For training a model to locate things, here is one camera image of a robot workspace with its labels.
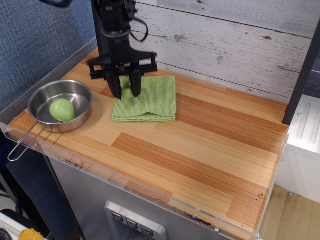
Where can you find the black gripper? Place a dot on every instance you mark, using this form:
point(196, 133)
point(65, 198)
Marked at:
point(118, 58)

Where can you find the green handled grey spatula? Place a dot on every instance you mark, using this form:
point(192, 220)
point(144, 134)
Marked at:
point(126, 90)

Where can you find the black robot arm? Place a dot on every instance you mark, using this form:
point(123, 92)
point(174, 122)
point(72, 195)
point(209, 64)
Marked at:
point(114, 16)

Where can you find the green folded towel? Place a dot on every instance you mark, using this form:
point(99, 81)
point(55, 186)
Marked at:
point(156, 103)

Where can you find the green pear toy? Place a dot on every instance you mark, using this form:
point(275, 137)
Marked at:
point(62, 110)

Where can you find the clear acrylic edge guard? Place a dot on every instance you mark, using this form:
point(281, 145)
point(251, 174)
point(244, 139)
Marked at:
point(210, 176)

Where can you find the silver button panel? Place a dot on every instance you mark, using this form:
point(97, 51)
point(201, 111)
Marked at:
point(126, 224)

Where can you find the brass screw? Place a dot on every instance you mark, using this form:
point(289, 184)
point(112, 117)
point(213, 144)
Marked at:
point(261, 195)

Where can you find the yellow object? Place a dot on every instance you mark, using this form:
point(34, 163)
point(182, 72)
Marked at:
point(30, 234)

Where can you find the white ribbed box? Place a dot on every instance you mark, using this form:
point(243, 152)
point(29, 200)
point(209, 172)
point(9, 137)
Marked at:
point(304, 130)

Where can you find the steel pan with wire handle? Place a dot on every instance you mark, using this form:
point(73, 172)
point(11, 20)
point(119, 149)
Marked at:
point(38, 108)

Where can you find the dark grey right post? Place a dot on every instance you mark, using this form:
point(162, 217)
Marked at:
point(303, 77)

